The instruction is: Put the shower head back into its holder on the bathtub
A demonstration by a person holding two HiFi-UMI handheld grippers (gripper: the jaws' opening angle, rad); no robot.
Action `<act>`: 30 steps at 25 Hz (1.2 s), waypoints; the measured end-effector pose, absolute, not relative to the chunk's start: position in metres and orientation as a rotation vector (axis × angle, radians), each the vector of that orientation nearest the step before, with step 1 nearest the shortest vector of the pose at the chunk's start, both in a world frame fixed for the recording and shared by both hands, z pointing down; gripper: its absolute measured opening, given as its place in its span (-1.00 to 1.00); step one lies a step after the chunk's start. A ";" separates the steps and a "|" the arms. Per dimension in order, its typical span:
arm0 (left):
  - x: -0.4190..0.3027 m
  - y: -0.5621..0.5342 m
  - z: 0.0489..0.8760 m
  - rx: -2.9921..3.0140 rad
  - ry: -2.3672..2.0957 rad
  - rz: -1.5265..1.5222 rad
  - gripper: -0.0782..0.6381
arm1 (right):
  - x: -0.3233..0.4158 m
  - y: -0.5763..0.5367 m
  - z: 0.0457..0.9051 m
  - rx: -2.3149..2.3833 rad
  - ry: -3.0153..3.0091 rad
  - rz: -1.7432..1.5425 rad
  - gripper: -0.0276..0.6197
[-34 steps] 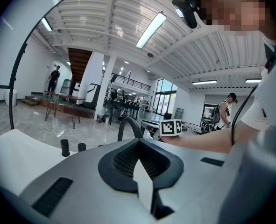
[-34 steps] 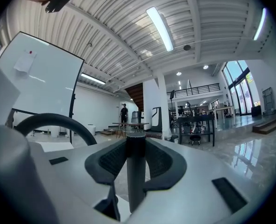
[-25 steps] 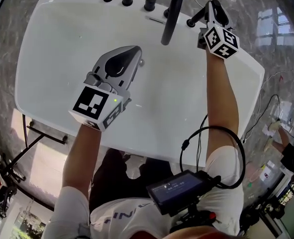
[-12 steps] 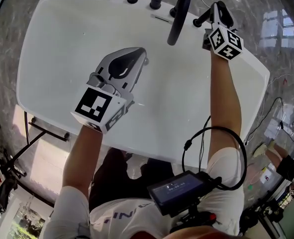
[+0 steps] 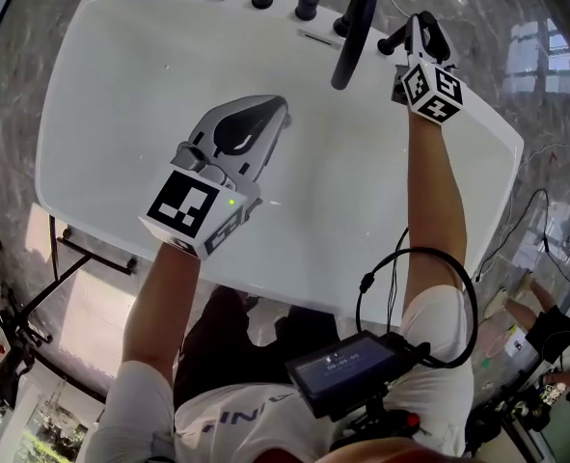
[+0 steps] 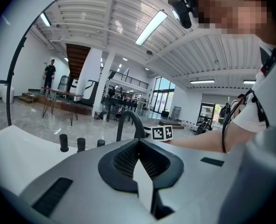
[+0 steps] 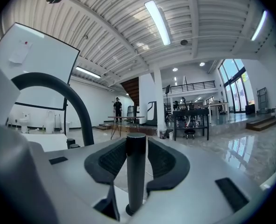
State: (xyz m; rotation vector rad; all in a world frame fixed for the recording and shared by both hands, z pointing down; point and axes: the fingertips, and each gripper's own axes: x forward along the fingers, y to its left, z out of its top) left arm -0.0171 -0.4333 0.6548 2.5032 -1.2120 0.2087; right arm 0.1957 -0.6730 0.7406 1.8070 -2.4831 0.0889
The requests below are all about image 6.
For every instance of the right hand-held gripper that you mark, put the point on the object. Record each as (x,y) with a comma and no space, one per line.
(162,132)

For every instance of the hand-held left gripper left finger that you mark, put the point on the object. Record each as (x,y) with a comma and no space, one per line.
(86,185)

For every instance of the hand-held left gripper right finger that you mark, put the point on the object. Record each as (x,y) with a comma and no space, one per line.
(193,185)

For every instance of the white bathtub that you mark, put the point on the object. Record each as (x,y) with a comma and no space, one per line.
(16,155)

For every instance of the person's right forearm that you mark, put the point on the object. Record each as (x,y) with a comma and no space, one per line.
(210,141)

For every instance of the black curved bathtub faucet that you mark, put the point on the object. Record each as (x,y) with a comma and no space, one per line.
(132,120)

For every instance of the glass entrance doors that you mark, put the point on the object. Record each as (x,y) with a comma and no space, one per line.
(162,94)

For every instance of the plain black knob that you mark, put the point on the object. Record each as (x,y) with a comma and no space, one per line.
(81,144)

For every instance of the black knob with red dot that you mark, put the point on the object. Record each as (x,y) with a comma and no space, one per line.
(64,143)

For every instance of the black balcony railing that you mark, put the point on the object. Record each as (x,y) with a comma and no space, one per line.
(128,79)

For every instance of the long ceiling light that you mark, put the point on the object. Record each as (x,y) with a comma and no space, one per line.
(45,19)
(202,81)
(249,81)
(151,27)

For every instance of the white and black machine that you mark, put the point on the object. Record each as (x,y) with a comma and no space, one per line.
(91,92)

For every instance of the low dark platform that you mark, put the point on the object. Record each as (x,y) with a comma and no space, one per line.
(58,101)

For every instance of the table with hairpin legs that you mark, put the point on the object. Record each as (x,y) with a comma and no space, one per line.
(63,92)

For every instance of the grey metal machine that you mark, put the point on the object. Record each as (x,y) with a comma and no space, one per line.
(65,83)

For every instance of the wooden staircase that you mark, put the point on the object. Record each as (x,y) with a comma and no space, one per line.
(77,59)

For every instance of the person's white shirt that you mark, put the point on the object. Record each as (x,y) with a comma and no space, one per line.
(272,90)

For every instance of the black head-worn camera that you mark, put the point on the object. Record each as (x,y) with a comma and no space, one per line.
(181,10)

